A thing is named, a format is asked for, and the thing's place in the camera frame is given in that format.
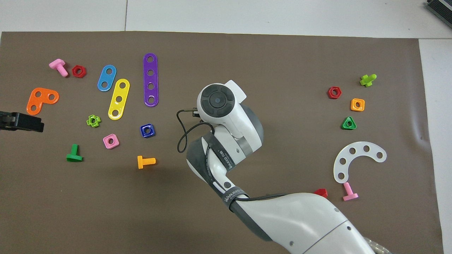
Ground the blue square nut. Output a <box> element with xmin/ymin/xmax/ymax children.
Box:
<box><xmin>140</xmin><ymin>123</ymin><xmax>156</xmax><ymax>139</ymax></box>

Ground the white curved five-hole plate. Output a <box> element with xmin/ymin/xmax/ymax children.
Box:
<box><xmin>333</xmin><ymin>141</ymin><xmax>387</xmax><ymax>184</ymax></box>

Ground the lime green cross-head screw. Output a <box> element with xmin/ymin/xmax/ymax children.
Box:
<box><xmin>359</xmin><ymin>74</ymin><xmax>377</xmax><ymax>87</ymax></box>

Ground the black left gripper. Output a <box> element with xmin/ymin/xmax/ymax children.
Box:
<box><xmin>0</xmin><ymin>111</ymin><xmax>44</xmax><ymax>133</ymax></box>

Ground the brown table mat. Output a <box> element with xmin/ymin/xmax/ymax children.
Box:
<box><xmin>0</xmin><ymin>31</ymin><xmax>445</xmax><ymax>254</ymax></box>

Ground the pink plastic screw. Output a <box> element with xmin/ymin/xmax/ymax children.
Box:
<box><xmin>343</xmin><ymin>182</ymin><xmax>359</xmax><ymax>201</ymax></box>
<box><xmin>49</xmin><ymin>59</ymin><xmax>69</xmax><ymax>77</ymax></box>

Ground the yellow three-hole plate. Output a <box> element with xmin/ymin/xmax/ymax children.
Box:
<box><xmin>108</xmin><ymin>78</ymin><xmax>130</xmax><ymax>121</ymax></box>

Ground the blue two-hole plate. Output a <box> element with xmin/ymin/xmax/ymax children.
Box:
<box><xmin>97</xmin><ymin>65</ymin><xmax>117</xmax><ymax>92</ymax></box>

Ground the orange plastic screw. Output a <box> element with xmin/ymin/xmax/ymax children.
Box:
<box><xmin>137</xmin><ymin>155</ymin><xmax>156</xmax><ymax>169</ymax></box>

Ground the green plastic screw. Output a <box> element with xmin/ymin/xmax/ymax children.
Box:
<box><xmin>66</xmin><ymin>144</ymin><xmax>84</xmax><ymax>163</ymax></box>

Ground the purple four-hole plate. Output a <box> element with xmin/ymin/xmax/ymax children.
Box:
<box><xmin>143</xmin><ymin>53</ymin><xmax>159</xmax><ymax>107</ymax></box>

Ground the black ribbed device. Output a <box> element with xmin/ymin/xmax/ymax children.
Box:
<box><xmin>426</xmin><ymin>0</ymin><xmax>452</xmax><ymax>29</ymax></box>

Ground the pink square nut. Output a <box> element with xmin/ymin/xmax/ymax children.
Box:
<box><xmin>103</xmin><ymin>134</ymin><xmax>120</xmax><ymax>150</ymax></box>

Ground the orange angled three-hole plate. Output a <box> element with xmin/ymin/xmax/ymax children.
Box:
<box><xmin>26</xmin><ymin>87</ymin><xmax>60</xmax><ymax>116</ymax></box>

